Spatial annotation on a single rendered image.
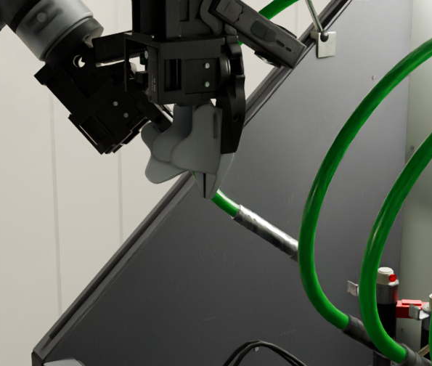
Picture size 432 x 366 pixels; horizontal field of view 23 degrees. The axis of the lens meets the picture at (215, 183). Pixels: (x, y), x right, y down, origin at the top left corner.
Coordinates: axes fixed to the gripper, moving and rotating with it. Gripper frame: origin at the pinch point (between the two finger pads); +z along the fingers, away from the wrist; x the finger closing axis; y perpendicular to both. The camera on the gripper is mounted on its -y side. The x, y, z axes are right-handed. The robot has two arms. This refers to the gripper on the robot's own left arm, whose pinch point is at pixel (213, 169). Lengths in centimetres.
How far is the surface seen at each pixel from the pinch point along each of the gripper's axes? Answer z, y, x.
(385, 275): 19.7, -5.9, 1.7
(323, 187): 8.2, -7.8, 18.8
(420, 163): 11.7, -15.1, 23.8
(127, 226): -13, 51, -200
